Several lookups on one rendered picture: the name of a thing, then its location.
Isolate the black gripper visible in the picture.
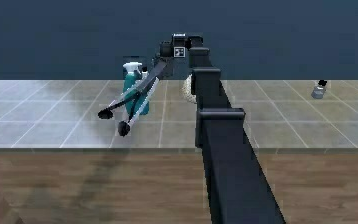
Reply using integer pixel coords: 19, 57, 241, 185
97, 40, 175, 138

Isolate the small white bottle black cap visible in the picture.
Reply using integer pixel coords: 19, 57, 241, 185
140, 65, 150, 82

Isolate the beige round sponge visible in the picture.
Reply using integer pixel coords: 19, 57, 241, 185
181, 74, 198, 104

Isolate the small grey bottle black cap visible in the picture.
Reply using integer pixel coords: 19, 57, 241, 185
310, 79, 329, 100

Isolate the grey tiled counter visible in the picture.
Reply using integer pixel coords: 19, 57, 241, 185
0, 79, 358, 155

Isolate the teal spray bottle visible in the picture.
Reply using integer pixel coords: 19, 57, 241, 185
122, 61, 151, 116

